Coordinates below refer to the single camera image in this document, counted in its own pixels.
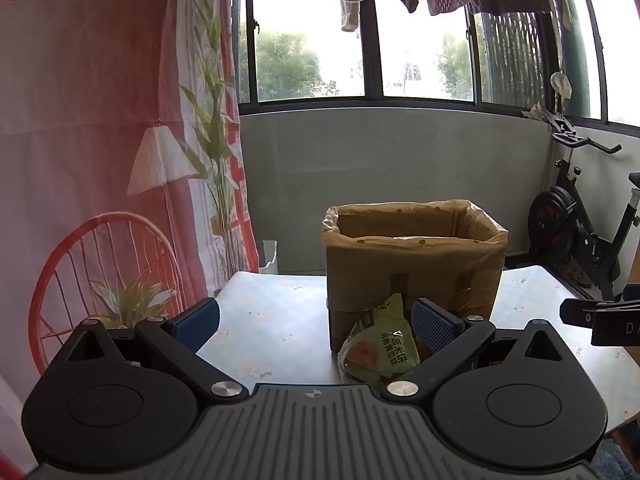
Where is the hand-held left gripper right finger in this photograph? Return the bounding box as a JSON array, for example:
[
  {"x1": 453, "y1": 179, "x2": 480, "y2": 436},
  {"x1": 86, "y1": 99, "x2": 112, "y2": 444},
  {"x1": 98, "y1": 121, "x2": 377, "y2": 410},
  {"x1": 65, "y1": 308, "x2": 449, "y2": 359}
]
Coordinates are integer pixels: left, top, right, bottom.
[{"x1": 381, "y1": 298, "x2": 576, "y2": 404}]

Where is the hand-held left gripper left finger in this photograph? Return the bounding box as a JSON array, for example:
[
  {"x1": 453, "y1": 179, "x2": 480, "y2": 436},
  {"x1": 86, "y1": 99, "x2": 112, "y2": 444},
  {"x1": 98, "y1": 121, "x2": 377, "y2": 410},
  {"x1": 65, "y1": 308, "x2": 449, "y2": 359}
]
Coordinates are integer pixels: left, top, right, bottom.
[{"x1": 52, "y1": 298, "x2": 250, "y2": 404}]

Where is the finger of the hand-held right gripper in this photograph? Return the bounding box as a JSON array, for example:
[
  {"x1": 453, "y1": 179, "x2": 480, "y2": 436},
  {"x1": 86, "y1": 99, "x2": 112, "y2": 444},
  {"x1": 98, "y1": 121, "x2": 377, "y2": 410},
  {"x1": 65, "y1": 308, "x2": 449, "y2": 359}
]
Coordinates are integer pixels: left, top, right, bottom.
[{"x1": 559, "y1": 298, "x2": 597, "y2": 329}]

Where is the cardboard box with plastic liner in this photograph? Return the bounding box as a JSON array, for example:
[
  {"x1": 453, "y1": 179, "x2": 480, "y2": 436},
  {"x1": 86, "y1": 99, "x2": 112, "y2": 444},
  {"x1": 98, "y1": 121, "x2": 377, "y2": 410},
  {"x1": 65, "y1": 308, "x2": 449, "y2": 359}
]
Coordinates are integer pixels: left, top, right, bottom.
[{"x1": 321, "y1": 200, "x2": 509, "y2": 356}]

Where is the green snack packet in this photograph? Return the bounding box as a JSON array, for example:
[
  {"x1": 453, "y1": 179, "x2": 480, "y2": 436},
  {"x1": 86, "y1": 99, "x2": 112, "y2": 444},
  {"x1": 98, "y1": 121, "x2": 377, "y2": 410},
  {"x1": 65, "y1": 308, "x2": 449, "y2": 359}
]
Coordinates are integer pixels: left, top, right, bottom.
[{"x1": 337, "y1": 292, "x2": 423, "y2": 386}]

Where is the black exercise bike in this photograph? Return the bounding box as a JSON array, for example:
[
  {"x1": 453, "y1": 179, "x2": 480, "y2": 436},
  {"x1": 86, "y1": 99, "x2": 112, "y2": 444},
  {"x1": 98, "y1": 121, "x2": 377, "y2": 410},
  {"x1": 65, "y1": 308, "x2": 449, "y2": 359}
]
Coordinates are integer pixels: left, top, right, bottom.
[{"x1": 522, "y1": 105, "x2": 640, "y2": 301}]

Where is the white plastic container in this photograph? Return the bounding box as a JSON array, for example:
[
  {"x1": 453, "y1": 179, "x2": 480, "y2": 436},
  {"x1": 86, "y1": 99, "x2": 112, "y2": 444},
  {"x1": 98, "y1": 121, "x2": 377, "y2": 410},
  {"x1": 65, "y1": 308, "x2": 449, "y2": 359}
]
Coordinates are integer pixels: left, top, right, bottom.
[{"x1": 257, "y1": 240, "x2": 278, "y2": 275}]

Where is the blue cloth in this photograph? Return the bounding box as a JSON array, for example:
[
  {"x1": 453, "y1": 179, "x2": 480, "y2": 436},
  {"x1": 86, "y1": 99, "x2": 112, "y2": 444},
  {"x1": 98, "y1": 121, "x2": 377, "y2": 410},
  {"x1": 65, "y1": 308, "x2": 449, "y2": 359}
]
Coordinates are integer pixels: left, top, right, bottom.
[{"x1": 592, "y1": 432, "x2": 640, "y2": 480}]

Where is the crumpled beige cloth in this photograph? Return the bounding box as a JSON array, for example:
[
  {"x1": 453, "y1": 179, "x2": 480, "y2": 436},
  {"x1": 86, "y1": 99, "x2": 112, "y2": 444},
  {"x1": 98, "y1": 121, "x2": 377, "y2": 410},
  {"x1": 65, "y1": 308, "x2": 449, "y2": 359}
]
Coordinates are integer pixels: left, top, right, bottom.
[{"x1": 521, "y1": 102, "x2": 556, "y2": 123}]

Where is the white oval pad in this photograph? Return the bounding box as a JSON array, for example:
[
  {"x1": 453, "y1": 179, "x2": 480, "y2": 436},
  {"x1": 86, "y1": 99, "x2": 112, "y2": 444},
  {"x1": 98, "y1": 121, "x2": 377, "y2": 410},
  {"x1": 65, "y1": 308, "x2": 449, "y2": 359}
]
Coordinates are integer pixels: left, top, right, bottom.
[{"x1": 550, "y1": 72, "x2": 572, "y2": 101}]

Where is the printed curtain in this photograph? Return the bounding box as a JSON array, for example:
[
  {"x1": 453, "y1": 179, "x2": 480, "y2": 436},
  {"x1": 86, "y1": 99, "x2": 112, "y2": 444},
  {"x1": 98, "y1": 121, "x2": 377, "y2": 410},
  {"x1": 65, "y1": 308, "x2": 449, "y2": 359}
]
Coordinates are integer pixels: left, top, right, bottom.
[{"x1": 0, "y1": 0, "x2": 260, "y2": 476}]

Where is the black framed window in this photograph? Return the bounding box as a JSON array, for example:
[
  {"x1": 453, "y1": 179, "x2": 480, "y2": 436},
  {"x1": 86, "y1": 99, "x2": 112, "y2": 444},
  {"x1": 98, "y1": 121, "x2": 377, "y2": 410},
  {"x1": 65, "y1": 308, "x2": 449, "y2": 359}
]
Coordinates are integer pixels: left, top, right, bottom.
[{"x1": 231, "y1": 0, "x2": 640, "y2": 133}]

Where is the dark hanging garment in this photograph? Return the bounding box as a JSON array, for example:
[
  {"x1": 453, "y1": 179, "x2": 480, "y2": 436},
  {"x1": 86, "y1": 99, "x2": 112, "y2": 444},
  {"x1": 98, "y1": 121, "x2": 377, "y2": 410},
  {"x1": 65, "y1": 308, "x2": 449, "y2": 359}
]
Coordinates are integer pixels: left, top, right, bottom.
[{"x1": 467, "y1": 0, "x2": 551, "y2": 16}]

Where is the grey hanging sock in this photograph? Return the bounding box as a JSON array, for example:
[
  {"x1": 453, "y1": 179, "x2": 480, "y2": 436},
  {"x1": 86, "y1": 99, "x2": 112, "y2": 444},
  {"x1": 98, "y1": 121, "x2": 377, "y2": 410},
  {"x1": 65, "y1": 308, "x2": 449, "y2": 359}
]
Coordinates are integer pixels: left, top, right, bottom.
[{"x1": 340, "y1": 0, "x2": 360, "y2": 33}]

